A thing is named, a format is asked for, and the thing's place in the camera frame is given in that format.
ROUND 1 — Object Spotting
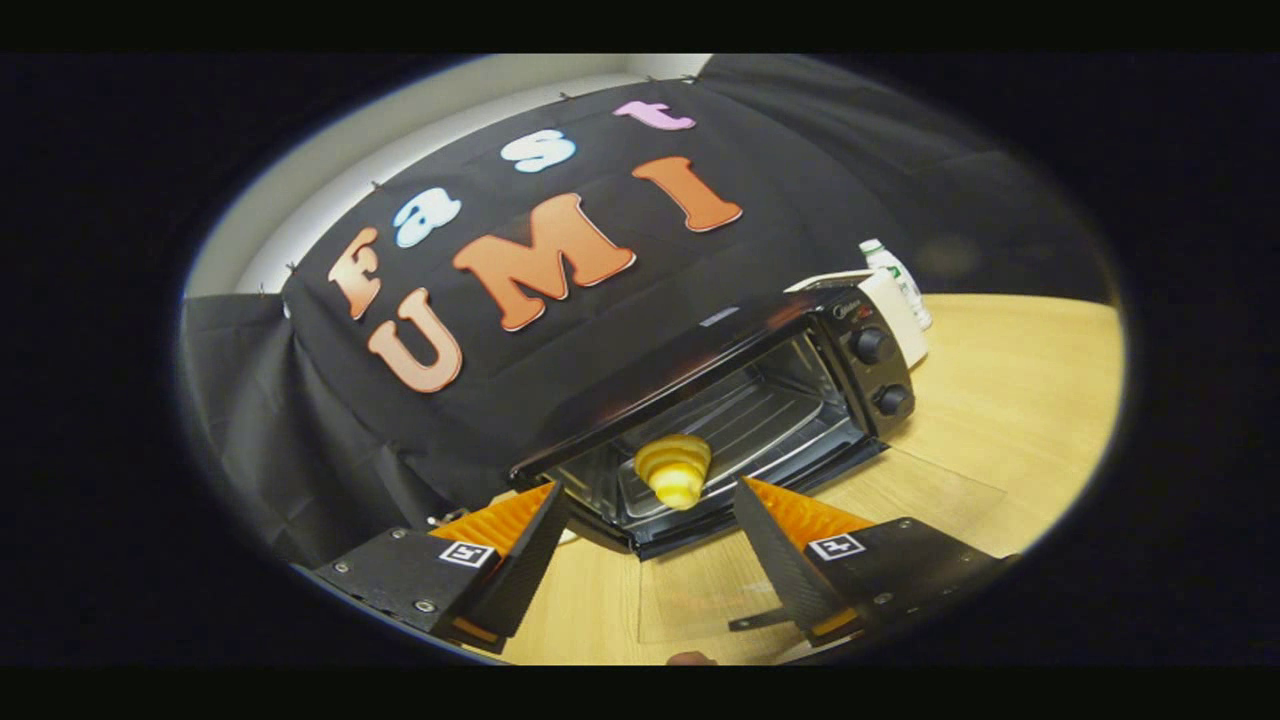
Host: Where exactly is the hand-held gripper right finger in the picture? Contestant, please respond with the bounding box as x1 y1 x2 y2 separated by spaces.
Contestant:
733 476 1021 646

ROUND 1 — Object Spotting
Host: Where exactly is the white box appliance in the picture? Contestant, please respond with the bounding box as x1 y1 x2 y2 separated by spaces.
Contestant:
785 268 929 371

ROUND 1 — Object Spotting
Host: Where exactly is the black toaster oven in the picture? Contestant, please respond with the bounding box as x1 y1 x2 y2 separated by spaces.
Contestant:
508 287 1006 646

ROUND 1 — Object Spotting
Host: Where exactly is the white drink bottle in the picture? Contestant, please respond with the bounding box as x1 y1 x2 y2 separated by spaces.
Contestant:
858 238 934 331

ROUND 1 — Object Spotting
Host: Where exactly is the golden croissant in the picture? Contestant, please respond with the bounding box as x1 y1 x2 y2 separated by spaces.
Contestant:
634 433 713 511

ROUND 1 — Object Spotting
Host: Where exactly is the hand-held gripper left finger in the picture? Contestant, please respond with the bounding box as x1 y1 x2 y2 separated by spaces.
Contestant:
312 480 571 651

